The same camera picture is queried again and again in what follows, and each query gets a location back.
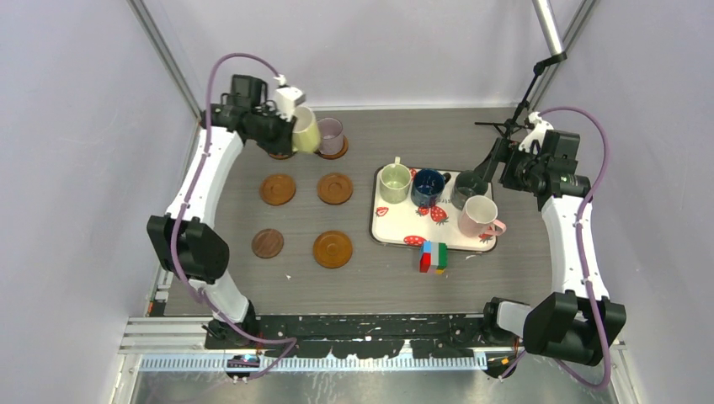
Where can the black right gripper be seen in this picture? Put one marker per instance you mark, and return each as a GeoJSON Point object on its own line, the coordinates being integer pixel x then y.
{"type": "Point", "coordinates": [499, 153]}

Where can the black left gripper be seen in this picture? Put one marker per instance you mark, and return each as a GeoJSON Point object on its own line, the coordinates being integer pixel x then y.
{"type": "Point", "coordinates": [284, 144]}

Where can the dark green mug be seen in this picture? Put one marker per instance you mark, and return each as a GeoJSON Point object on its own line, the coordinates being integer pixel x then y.
{"type": "Point", "coordinates": [466, 185]}

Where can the pink mug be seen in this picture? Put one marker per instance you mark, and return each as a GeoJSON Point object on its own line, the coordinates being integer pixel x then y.
{"type": "Point", "coordinates": [479, 216]}

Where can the cream mug yellow handle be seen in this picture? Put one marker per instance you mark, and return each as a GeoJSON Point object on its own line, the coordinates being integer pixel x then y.
{"type": "Point", "coordinates": [305, 135]}

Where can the lilac mug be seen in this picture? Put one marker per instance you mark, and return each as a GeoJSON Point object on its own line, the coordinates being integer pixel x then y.
{"type": "Point", "coordinates": [331, 132]}

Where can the light green mug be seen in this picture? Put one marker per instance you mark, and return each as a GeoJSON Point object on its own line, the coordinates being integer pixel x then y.
{"type": "Point", "coordinates": [394, 181]}

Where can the cream tray with black rim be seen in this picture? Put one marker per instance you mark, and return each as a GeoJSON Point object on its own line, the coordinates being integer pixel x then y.
{"type": "Point", "coordinates": [406, 224]}

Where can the multicolour toy brick block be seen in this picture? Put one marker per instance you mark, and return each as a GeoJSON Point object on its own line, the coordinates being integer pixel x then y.
{"type": "Point", "coordinates": [433, 258]}

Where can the dark brown wooden coaster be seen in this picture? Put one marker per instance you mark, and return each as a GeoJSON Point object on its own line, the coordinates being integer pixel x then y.
{"type": "Point", "coordinates": [267, 243]}

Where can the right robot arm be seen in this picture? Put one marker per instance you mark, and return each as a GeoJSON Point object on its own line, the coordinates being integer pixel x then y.
{"type": "Point", "coordinates": [577, 321]}

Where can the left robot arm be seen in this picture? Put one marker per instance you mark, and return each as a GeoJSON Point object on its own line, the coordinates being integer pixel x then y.
{"type": "Point", "coordinates": [184, 238]}

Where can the dark blue mug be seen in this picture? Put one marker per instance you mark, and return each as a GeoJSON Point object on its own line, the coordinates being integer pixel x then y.
{"type": "Point", "coordinates": [428, 186]}

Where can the silver pole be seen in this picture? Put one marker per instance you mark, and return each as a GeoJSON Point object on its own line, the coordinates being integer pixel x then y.
{"type": "Point", "coordinates": [547, 21]}

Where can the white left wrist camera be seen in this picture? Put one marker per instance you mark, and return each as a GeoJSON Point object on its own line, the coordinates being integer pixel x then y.
{"type": "Point", "coordinates": [287, 99]}

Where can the black camera tripod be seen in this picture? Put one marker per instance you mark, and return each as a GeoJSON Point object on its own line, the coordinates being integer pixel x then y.
{"type": "Point", "coordinates": [511, 125]}

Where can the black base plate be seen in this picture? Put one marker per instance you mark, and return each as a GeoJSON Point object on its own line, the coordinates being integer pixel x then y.
{"type": "Point", "coordinates": [428, 336]}

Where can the aluminium front rail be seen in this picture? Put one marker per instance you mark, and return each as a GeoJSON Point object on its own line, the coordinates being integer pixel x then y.
{"type": "Point", "coordinates": [170, 343]}

